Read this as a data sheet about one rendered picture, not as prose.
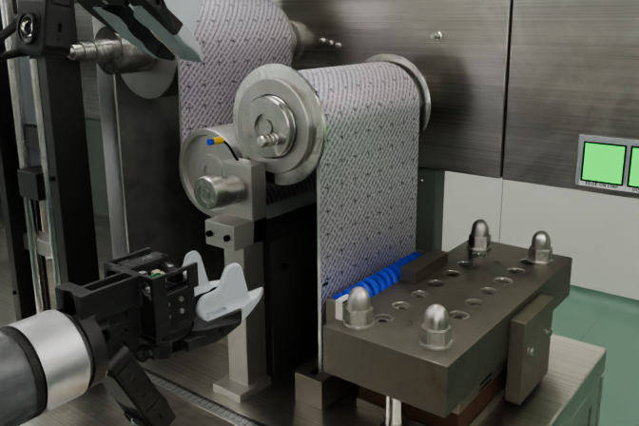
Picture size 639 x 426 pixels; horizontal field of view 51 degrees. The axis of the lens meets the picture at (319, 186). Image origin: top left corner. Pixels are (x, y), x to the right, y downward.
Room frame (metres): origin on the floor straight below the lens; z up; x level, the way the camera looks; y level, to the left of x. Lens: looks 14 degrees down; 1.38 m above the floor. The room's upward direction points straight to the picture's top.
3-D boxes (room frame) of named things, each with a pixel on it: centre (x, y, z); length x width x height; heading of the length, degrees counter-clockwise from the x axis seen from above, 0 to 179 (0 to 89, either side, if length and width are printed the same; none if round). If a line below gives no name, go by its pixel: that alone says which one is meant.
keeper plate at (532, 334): (0.79, -0.27, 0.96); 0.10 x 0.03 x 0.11; 142
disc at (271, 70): (0.81, 0.05, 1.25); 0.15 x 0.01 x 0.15; 52
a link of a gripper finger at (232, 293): (0.63, 0.09, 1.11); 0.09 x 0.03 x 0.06; 133
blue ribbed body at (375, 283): (0.86, -0.09, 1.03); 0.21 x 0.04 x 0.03; 142
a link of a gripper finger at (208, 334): (0.59, 0.12, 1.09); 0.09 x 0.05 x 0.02; 133
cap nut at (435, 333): (0.68, -0.13, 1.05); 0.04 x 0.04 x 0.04
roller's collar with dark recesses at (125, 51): (0.95, 0.27, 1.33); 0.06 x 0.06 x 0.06; 52
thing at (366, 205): (0.87, -0.07, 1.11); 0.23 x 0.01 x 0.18; 142
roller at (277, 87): (0.91, -0.02, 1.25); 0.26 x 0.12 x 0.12; 142
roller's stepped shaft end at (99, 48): (0.90, 0.30, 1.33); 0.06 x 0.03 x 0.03; 142
